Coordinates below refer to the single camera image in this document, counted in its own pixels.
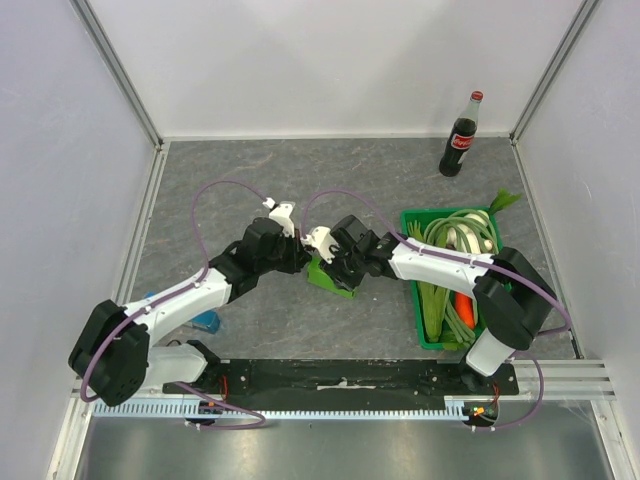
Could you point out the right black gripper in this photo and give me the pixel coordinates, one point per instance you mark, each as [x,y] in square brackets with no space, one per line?
[335,267]

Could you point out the green paper box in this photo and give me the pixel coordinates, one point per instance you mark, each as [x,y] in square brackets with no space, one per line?
[317,277]

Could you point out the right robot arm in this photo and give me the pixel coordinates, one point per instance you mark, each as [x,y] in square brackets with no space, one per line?
[509,293]

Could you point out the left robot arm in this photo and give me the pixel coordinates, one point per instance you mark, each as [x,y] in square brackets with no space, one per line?
[112,355]

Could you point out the blue small box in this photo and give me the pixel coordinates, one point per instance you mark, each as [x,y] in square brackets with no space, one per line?
[207,322]

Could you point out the orange carrot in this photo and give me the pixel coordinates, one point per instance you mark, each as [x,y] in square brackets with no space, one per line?
[464,308]

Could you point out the green long beans bundle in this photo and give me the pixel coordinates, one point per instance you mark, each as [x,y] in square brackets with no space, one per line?
[469,231]

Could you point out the cola glass bottle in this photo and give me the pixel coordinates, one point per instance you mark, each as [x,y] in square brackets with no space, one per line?
[461,136]

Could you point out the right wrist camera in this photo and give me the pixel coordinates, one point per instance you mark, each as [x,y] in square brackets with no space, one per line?
[321,240]

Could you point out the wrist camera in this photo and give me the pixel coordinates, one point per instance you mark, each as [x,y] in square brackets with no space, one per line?
[281,213]
[321,240]

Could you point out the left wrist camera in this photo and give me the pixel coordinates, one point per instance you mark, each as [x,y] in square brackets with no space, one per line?
[281,213]

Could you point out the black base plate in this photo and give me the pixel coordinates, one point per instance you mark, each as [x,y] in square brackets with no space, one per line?
[266,384]

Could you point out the grey cable duct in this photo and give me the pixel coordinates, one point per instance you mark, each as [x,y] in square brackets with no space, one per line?
[191,408]

